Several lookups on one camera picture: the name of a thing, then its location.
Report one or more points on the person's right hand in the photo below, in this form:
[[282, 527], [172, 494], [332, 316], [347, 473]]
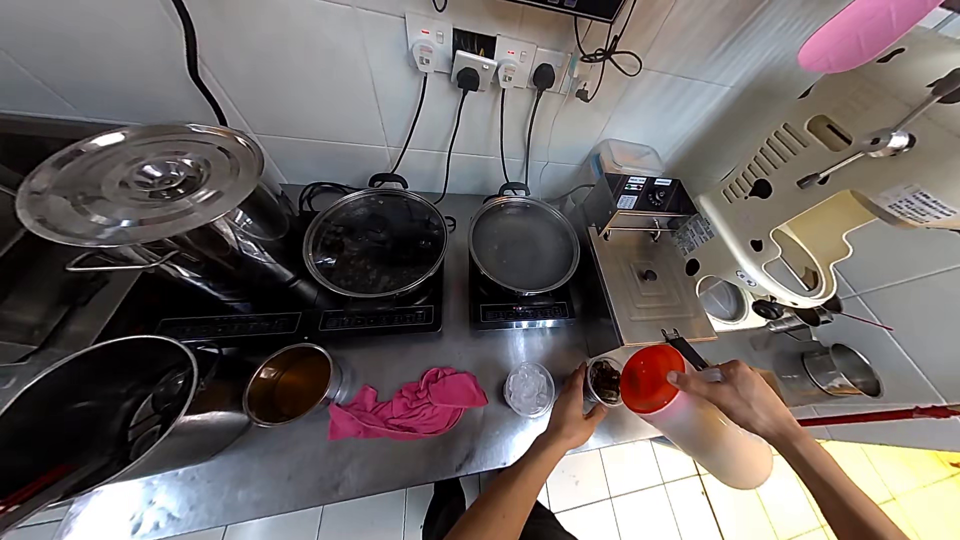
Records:
[[750, 397]]

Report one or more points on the person's left hand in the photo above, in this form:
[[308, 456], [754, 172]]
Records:
[[571, 420]]

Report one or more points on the person's right fingers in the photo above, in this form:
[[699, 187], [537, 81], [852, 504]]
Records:
[[730, 370]]

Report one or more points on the person's left index finger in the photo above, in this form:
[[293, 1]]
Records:
[[577, 380]]

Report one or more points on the person's right thumb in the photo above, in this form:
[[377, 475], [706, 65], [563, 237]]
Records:
[[691, 383]]

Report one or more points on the person's left thumb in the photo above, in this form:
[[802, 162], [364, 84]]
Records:
[[597, 414]]

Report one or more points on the plastic cup with dark contents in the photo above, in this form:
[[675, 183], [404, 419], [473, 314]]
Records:
[[604, 382]]

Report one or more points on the translucent pitcher with red lid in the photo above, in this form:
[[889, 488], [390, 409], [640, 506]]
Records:
[[709, 427]]

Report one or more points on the person's left forearm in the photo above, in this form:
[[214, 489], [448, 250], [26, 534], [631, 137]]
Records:
[[510, 487]]

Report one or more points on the person's right forearm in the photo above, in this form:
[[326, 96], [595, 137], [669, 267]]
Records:
[[840, 480]]

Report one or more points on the plastic cup of ice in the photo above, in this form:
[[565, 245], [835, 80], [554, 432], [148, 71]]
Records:
[[529, 390]]

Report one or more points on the black induction cooker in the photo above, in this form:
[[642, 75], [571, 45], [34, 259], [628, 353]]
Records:
[[427, 311], [232, 326], [525, 315]]

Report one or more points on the steel fryer lid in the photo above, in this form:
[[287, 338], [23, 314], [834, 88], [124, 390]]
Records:
[[626, 289]]

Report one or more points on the pot with cloudy contents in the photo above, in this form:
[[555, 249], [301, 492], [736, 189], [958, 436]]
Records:
[[574, 266]]

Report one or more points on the steel cup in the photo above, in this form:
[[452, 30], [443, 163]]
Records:
[[847, 375]]

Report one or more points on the glass lid with black knob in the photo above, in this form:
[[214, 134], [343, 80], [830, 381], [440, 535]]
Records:
[[525, 244], [375, 244]]

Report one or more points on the pink cloth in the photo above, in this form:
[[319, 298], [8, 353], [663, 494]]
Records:
[[420, 405]]

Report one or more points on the pot with dark contents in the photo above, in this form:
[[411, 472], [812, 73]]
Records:
[[442, 262]]

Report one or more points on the steel deep fryer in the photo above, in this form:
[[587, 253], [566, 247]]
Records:
[[604, 202]]

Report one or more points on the person's legs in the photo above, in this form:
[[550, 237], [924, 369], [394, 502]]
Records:
[[450, 517]]

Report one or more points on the steel counter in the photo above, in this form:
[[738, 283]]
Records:
[[375, 465]]

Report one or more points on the clear plastic container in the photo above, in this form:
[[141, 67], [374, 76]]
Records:
[[626, 156]]

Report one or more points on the cream-coloured machine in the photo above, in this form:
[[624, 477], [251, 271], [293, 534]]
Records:
[[787, 142]]

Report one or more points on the steel pot with brown liquid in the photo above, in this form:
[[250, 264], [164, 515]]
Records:
[[289, 386]]

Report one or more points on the pink oval object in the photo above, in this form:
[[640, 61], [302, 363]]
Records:
[[862, 34]]

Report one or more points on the tall steel stock pot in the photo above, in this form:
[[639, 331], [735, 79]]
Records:
[[225, 262]]

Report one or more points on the black device with screen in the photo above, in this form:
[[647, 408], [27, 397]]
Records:
[[577, 6]]

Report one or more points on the large open steel pot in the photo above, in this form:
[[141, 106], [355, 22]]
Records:
[[187, 442]]

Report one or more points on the large round steel lid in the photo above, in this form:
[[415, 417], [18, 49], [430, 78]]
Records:
[[135, 187]]

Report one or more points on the steel sink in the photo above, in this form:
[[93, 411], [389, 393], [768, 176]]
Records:
[[30, 300]]

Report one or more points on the white wall socket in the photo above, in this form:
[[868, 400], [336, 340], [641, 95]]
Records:
[[442, 28], [556, 58], [516, 45], [486, 73]]

